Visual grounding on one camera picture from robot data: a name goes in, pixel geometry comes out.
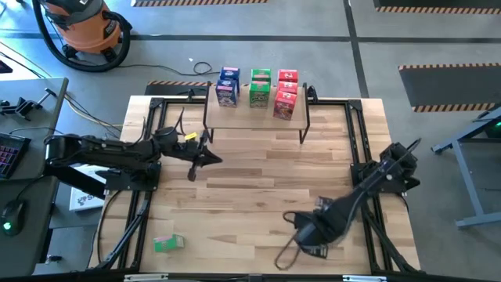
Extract white table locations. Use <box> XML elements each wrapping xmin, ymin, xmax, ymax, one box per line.
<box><xmin>0</xmin><ymin>38</ymin><xmax>42</xmax><ymax>82</ymax></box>

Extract black floor cable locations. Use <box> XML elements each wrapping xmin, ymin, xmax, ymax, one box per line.
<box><xmin>117</xmin><ymin>60</ymin><xmax>222</xmax><ymax>78</ymax></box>

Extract white printed box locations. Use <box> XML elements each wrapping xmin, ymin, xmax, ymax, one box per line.
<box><xmin>69</xmin><ymin>163</ymin><xmax>118</xmax><ymax>213</ymax></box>

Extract green Apple Jacks cereal box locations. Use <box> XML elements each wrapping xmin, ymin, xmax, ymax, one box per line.
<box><xmin>153</xmin><ymin>233</ymin><xmax>186</xmax><ymax>253</ymax></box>
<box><xmin>250</xmin><ymin>68</ymin><xmax>272</xmax><ymax>84</ymax></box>
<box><xmin>249</xmin><ymin>80</ymin><xmax>272</xmax><ymax>110</ymax></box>

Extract dark grey desk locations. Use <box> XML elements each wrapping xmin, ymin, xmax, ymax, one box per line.
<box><xmin>0</xmin><ymin>175</ymin><xmax>59</xmax><ymax>277</ymax></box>
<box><xmin>0</xmin><ymin>76</ymin><xmax>70</xmax><ymax>182</ymax></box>

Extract silver metal bracket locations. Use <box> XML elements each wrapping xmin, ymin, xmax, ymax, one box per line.
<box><xmin>342</xmin><ymin>274</ymin><xmax>387</xmax><ymax>282</ymax></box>
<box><xmin>124</xmin><ymin>273</ymin><xmax>169</xmax><ymax>282</ymax></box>

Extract black desk leg beam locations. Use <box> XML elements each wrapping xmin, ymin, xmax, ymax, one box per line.
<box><xmin>42</xmin><ymin>162</ymin><xmax>107</xmax><ymax>200</ymax></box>

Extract black desk clamp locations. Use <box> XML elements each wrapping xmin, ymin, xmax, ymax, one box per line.
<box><xmin>0</xmin><ymin>87</ymin><xmax>59</xmax><ymax>121</ymax></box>

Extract black device green light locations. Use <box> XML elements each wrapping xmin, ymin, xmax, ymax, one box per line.
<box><xmin>485</xmin><ymin>119</ymin><xmax>501</xmax><ymax>139</ymax></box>

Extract black computer mouse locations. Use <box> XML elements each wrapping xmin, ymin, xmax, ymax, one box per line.
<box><xmin>0</xmin><ymin>198</ymin><xmax>27</xmax><ymax>237</ymax></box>

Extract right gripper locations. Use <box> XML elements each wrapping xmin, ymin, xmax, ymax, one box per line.
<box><xmin>274</xmin><ymin>197</ymin><xmax>353</xmax><ymax>271</ymax></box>

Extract black aluminium rig frame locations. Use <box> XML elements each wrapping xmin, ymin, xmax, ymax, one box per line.
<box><xmin>88</xmin><ymin>96</ymin><xmax>423</xmax><ymax>275</ymax></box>

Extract black backlit keyboard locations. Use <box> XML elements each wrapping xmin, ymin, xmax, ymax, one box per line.
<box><xmin>0</xmin><ymin>132</ymin><xmax>32</xmax><ymax>180</ymax></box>

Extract orange shop vacuum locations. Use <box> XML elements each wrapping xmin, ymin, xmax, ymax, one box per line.
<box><xmin>31</xmin><ymin>0</ymin><xmax>133</xmax><ymax>74</ymax></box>
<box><xmin>38</xmin><ymin>0</ymin><xmax>122</xmax><ymax>56</ymax></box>

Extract black hazard striped mat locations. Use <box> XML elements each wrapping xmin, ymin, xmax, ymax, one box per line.
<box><xmin>373</xmin><ymin>0</ymin><xmax>501</xmax><ymax>16</ymax></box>
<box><xmin>144</xmin><ymin>80</ymin><xmax>251</xmax><ymax>97</ymax></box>
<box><xmin>131</xmin><ymin>0</ymin><xmax>270</xmax><ymax>8</ymax></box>
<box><xmin>398</xmin><ymin>62</ymin><xmax>501</xmax><ymax>114</ymax></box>

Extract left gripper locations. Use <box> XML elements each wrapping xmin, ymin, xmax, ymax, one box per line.
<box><xmin>182</xmin><ymin>132</ymin><xmax>223</xmax><ymax>182</ymax></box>

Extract wooden shelf black metal legs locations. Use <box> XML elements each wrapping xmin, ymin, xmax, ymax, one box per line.
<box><xmin>202</xmin><ymin>81</ymin><xmax>312</xmax><ymax>145</ymax></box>

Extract grey metal table frame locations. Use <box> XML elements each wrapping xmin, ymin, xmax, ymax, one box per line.
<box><xmin>430</xmin><ymin>106</ymin><xmax>501</xmax><ymax>229</ymax></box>

